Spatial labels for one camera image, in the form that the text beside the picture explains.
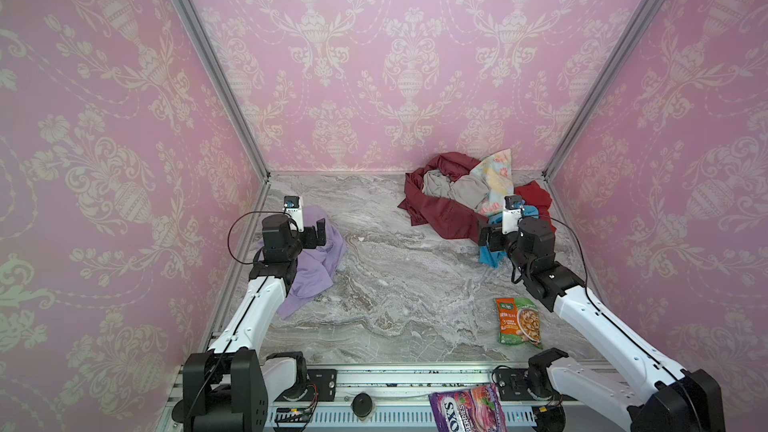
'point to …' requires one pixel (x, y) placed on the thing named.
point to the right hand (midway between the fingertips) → (495, 215)
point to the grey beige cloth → (466, 189)
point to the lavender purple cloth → (314, 269)
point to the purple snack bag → (476, 409)
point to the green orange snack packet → (518, 321)
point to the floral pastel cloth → (497, 171)
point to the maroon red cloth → (453, 219)
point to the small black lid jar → (362, 404)
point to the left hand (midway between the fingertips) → (308, 218)
